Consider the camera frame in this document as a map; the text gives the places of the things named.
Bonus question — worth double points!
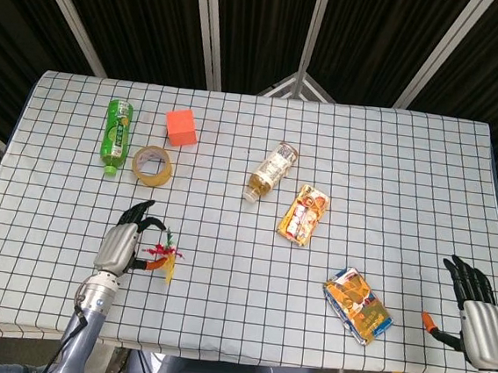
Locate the white partition frame post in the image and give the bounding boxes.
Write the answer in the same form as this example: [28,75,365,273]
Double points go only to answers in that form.
[20,0,114,79]
[291,0,333,102]
[184,0,232,92]
[392,0,498,118]

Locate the yellow curry box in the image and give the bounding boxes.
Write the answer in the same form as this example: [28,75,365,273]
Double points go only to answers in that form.
[274,181,332,248]

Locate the checked light blue tablecloth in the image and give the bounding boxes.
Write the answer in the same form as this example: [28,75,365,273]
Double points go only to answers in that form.
[0,66,498,373]

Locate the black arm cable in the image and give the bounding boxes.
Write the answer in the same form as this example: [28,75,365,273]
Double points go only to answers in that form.
[47,302,90,373]

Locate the yellow packing tape roll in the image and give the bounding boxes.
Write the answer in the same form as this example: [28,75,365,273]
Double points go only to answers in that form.
[129,143,177,190]

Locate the amber tea bottle white cap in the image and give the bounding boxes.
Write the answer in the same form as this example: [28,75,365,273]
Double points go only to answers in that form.
[242,138,301,208]

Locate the green tea bottle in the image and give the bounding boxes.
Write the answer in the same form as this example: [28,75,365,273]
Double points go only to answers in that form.
[97,97,135,179]

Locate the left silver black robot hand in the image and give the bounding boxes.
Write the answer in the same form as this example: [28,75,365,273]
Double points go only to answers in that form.
[91,194,174,282]

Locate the dark pleated curtain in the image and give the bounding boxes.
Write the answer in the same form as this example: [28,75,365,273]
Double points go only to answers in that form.
[0,0,498,207]

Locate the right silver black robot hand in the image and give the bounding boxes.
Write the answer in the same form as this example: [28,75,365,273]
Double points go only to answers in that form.
[416,251,498,373]

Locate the red yellow small toy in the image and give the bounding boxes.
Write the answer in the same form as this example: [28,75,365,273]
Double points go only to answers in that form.
[138,224,190,287]

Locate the orange foam cube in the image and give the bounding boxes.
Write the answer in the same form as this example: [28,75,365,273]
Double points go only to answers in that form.
[162,106,202,150]

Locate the yellow blue snack packet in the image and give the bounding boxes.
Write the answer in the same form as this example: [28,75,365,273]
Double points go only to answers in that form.
[318,263,401,350]

